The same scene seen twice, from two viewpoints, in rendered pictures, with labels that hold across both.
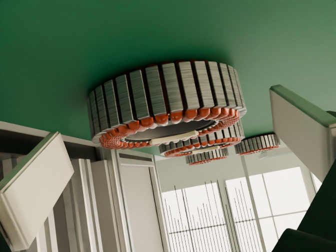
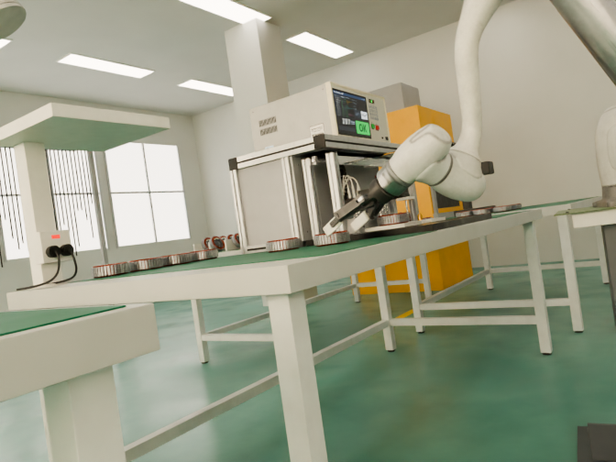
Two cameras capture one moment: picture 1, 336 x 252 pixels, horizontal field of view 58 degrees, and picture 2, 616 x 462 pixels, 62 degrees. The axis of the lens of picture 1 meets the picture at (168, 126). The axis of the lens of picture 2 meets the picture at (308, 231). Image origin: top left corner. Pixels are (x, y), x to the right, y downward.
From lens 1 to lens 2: 1.44 m
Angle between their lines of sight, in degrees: 47
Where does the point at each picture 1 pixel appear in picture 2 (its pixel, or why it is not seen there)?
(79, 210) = (318, 220)
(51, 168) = (357, 224)
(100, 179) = (303, 233)
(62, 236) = not seen: hidden behind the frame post
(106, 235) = (301, 210)
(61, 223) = not seen: hidden behind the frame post
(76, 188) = (319, 228)
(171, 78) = (344, 238)
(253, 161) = not seen: outside the picture
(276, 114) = (328, 230)
